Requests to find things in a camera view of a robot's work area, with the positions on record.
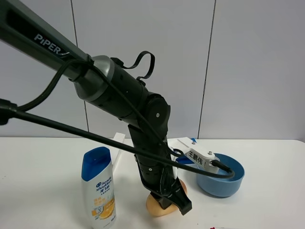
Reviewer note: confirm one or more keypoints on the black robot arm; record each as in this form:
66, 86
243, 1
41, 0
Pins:
105, 83

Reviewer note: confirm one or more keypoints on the white blue shampoo bottle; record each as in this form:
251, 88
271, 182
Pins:
98, 188

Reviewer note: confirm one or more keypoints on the blue plastic bowl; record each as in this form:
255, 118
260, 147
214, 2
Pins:
223, 188

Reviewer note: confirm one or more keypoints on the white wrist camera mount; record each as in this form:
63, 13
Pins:
193, 153

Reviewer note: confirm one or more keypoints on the tan round bread bun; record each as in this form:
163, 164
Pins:
154, 209

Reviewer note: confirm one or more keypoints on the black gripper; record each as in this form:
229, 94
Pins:
158, 177

